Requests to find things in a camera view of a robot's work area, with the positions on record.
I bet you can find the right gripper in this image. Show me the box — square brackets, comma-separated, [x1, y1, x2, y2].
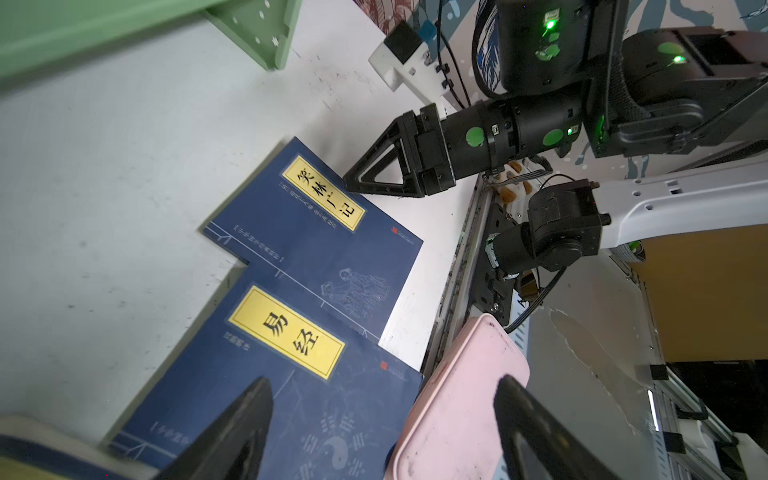
[343, 98, 584, 198]

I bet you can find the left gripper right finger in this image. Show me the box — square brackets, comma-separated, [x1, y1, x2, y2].
[493, 375, 617, 479]

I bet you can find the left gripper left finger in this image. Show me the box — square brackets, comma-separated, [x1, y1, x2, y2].
[156, 377, 274, 479]

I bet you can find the blue book yellow label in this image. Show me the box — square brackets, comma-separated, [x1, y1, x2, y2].
[110, 266, 423, 479]
[1, 415, 158, 479]

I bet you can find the blue book plain cover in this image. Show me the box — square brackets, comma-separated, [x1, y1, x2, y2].
[202, 138, 423, 342]

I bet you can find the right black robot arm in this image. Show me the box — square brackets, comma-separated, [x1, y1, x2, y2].
[344, 1, 767, 275]

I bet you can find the pink plastic case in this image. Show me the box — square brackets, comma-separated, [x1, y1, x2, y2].
[385, 314, 530, 479]

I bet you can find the green wooden two-tier shelf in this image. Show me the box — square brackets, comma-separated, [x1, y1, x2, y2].
[1, 0, 302, 78]

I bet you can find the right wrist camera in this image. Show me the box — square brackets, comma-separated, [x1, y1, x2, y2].
[369, 21, 450, 120]

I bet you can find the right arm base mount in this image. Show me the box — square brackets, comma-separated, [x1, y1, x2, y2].
[469, 179, 611, 332]

